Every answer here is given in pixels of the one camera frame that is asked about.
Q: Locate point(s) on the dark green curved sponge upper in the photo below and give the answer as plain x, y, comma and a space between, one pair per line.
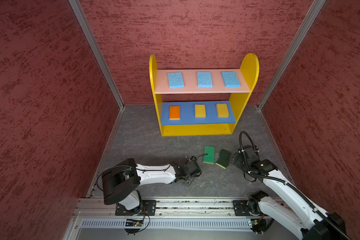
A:
224, 158

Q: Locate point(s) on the green yellow scrub sponge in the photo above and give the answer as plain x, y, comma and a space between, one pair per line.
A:
209, 155

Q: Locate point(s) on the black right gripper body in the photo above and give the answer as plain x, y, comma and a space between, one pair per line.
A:
242, 164

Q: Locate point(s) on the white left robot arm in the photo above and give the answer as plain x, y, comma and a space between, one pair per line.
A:
120, 182

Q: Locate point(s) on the aluminium corner frame post left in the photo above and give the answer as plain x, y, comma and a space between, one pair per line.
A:
84, 24

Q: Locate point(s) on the yellow wooden shelf unit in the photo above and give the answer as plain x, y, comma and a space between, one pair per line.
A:
188, 125

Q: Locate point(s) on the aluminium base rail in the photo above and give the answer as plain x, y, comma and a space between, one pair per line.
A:
198, 215

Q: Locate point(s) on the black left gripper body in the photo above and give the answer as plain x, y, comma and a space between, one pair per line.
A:
188, 180

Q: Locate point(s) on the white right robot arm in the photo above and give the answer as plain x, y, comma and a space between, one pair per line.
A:
301, 216

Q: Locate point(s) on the blue sponge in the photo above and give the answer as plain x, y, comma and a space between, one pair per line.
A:
175, 80
231, 80
204, 80

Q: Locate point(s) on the aluminium corner frame post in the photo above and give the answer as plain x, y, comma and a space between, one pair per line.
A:
305, 26
84, 24

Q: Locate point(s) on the aluminium corner frame post right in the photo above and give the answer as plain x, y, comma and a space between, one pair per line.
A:
305, 26

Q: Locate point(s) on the orange sponge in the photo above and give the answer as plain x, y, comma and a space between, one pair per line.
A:
175, 113

